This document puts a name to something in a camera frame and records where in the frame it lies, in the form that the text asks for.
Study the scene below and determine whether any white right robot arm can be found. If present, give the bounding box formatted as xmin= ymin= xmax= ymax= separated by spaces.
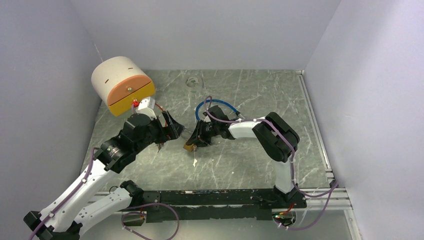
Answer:
xmin=183 ymin=105 xmax=300 ymax=208

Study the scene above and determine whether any white cylinder with coloured lid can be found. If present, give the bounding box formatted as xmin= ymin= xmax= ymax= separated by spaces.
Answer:
xmin=91 ymin=56 xmax=156 ymax=117

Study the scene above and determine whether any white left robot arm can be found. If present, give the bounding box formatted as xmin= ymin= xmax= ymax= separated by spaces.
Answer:
xmin=23 ymin=111 xmax=185 ymax=240

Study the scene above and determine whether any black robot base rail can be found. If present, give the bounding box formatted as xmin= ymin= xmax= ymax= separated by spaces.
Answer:
xmin=125 ymin=188 xmax=307 ymax=223

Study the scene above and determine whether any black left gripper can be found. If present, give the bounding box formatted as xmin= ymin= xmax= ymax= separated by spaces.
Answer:
xmin=134 ymin=109 xmax=184 ymax=153

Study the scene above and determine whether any red cable padlock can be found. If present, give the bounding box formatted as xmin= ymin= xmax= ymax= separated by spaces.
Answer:
xmin=155 ymin=102 xmax=165 ymax=152

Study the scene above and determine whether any brass padlock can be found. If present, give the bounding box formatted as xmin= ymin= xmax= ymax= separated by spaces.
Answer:
xmin=180 ymin=128 xmax=197 ymax=152

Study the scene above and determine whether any blue cable lock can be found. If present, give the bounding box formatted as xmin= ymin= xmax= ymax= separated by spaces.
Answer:
xmin=194 ymin=99 xmax=245 ymax=121

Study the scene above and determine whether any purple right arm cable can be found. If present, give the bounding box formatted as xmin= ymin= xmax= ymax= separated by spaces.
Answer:
xmin=202 ymin=96 xmax=339 ymax=232

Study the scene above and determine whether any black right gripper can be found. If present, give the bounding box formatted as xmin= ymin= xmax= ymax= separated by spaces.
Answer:
xmin=186 ymin=120 xmax=220 ymax=148

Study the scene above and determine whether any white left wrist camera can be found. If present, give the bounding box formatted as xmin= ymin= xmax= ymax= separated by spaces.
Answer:
xmin=131 ymin=96 xmax=157 ymax=120

